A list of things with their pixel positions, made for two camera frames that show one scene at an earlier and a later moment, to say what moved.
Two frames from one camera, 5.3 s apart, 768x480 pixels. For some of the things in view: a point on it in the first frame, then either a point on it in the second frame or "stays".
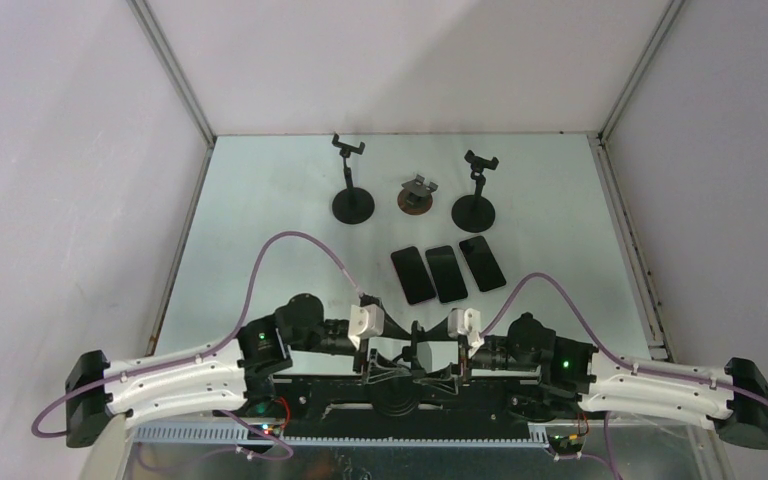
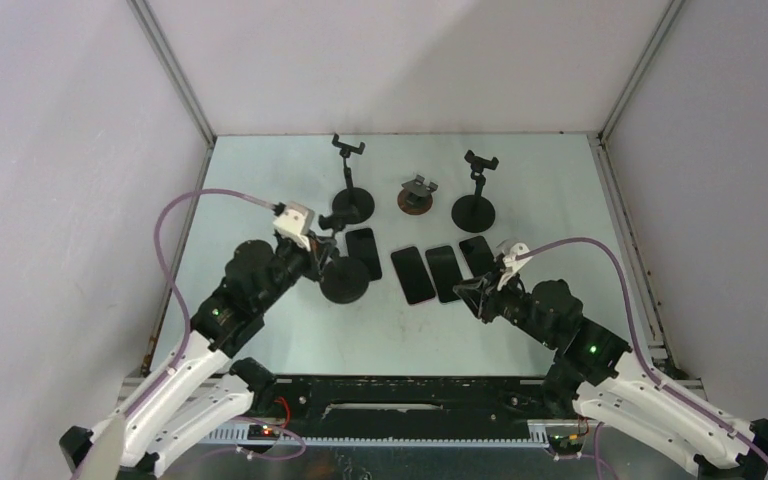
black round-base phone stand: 475,213 stays
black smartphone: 482,264 stays
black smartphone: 446,274 stays
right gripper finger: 438,332 -> 474,291
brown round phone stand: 416,196 stays
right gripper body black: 491,356 -> 510,303
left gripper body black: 331,344 -> 294,261
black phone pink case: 413,276 stays
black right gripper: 363,402 stays
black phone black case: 447,330 -> 362,246
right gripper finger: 443,379 -> 472,296
